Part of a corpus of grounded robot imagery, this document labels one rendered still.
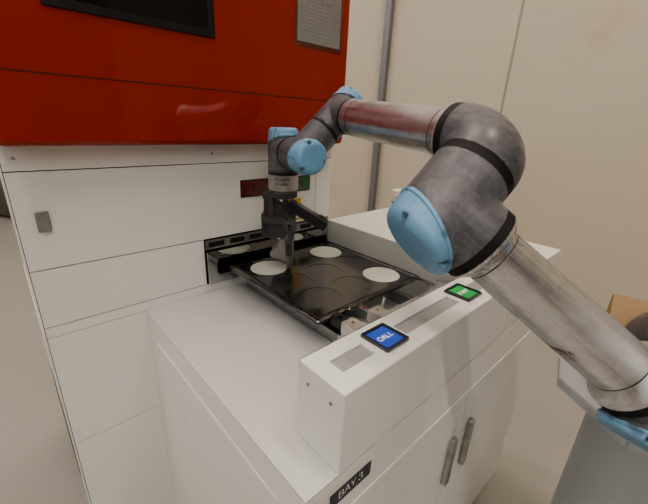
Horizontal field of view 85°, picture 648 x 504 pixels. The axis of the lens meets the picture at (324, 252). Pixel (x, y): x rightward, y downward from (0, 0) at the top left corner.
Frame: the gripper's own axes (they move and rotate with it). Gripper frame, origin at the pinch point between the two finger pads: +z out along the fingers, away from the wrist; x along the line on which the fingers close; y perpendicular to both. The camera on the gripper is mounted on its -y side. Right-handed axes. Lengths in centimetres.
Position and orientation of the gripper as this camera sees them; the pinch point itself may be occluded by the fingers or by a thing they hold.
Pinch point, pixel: (290, 264)
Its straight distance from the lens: 97.0
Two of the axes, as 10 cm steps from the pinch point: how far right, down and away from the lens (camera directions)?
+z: -0.4, 9.4, 3.5
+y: -10.0, -0.4, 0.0
